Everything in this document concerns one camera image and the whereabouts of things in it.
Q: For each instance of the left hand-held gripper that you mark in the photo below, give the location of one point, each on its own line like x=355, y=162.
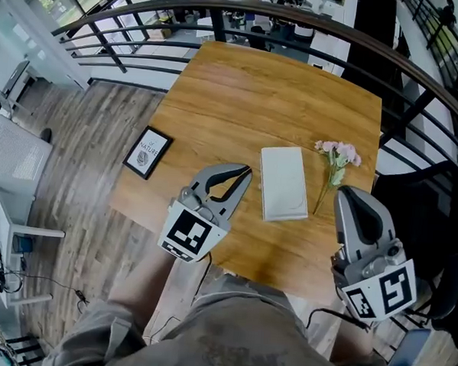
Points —
x=188, y=233

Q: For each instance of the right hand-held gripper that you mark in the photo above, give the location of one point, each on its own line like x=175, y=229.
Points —
x=384, y=286

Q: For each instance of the white box with drawer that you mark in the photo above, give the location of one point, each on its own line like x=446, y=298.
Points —
x=284, y=183

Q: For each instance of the person's right forearm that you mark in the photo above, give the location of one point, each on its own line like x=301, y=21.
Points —
x=352, y=341

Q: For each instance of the person's left forearm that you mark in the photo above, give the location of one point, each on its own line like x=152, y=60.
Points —
x=139, y=284

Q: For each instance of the black chair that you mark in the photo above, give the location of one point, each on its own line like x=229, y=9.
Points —
x=426, y=211

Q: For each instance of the pink artificial flower sprig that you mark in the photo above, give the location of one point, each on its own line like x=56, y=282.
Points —
x=337, y=157

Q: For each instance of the black framed picture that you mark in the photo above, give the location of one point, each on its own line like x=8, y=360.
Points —
x=148, y=153

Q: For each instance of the blue object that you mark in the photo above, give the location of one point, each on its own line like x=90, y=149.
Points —
x=411, y=356

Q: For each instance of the person's grey clothing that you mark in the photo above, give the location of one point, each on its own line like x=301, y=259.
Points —
x=236, y=332

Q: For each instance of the black railing with wooden handrail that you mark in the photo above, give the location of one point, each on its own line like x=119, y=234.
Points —
x=374, y=42

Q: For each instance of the white perforated cabinet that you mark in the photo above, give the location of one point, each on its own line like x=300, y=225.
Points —
x=12, y=148

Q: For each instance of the white side table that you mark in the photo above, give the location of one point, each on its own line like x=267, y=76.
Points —
x=9, y=213

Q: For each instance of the black metal stool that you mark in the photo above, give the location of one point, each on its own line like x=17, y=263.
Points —
x=19, y=349

